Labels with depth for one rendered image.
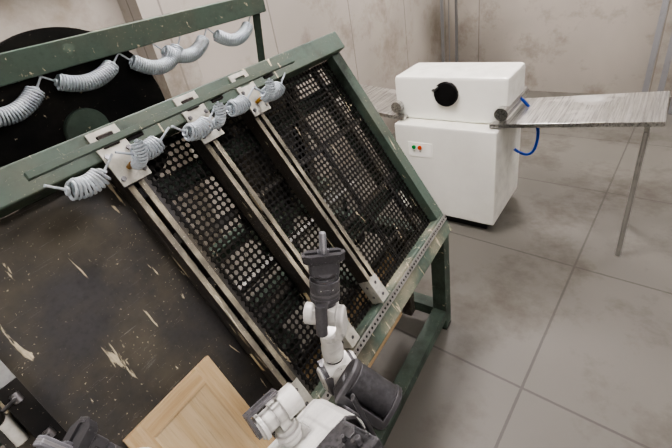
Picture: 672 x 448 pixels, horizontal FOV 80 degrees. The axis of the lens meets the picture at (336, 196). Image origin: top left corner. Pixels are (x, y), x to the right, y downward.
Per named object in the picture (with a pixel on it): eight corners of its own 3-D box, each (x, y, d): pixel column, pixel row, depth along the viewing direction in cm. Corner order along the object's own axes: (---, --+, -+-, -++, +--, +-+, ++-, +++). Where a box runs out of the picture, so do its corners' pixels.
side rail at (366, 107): (422, 224, 243) (437, 219, 235) (319, 66, 226) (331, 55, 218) (427, 217, 249) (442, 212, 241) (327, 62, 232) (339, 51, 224)
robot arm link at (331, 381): (363, 381, 137) (382, 387, 116) (329, 401, 133) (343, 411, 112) (348, 349, 140) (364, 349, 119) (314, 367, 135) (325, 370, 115)
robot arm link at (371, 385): (385, 382, 117) (401, 386, 104) (370, 412, 113) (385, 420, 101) (351, 360, 117) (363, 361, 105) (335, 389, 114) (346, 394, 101)
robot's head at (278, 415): (312, 417, 95) (296, 387, 93) (279, 451, 90) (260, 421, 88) (299, 407, 101) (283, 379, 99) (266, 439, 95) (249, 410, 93)
